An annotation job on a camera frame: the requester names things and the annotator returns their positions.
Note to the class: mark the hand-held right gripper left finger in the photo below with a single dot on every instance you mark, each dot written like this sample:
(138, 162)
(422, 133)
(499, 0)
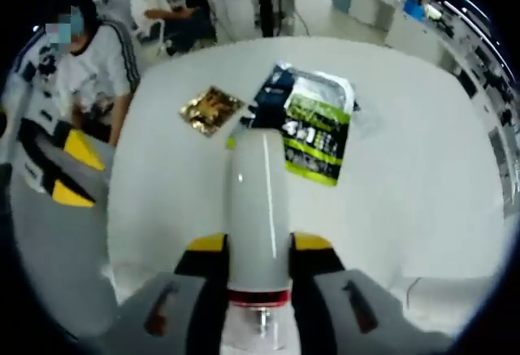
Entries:
(203, 302)

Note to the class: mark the gold foil sachet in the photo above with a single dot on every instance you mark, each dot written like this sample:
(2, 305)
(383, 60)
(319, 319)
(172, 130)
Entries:
(213, 111)

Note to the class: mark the white office desk row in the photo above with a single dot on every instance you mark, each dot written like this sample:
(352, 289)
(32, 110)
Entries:
(410, 32)

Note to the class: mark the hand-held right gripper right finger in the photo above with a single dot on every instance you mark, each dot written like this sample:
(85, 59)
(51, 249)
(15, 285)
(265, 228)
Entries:
(313, 302)

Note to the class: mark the black laptop stand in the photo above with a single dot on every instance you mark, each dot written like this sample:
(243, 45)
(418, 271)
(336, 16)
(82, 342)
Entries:
(266, 1)

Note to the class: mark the green black skincare packet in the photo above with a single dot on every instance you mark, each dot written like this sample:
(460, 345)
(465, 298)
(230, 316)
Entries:
(317, 127)

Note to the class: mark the white pump bottle red collar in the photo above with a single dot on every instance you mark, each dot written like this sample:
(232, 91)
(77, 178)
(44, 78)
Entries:
(256, 209)

